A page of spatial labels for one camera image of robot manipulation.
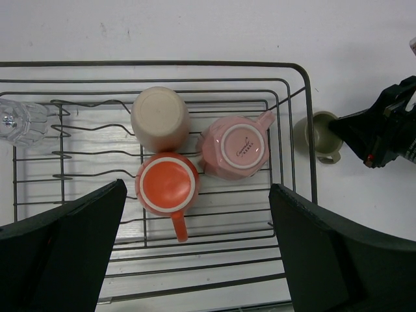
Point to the orange mug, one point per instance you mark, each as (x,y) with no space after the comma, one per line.
(167,184)

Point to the grey-green small mug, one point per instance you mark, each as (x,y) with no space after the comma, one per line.
(327,144)

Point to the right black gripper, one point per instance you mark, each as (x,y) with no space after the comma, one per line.
(386,130)

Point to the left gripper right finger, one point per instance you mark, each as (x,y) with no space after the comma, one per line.
(335,264)

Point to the beige tumbler cup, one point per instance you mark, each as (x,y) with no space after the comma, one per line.
(160,119)

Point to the grey wire dish rack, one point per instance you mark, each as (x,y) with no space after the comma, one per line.
(231,259)

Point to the clear glass cup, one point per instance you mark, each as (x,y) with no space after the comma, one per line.
(23,123)

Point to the pink mug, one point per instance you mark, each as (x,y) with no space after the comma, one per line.
(235,147)

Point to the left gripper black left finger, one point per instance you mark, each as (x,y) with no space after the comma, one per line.
(57,260)

